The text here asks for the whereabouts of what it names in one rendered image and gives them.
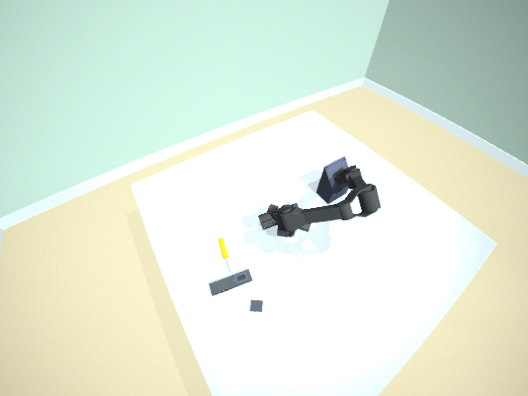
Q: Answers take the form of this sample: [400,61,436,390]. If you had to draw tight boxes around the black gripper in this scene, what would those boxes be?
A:
[267,204,312,233]

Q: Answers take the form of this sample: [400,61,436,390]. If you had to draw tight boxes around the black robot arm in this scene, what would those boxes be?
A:
[258,165,382,238]

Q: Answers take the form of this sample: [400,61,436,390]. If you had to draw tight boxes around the yellow-handled screwdriver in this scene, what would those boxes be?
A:
[218,238,231,272]

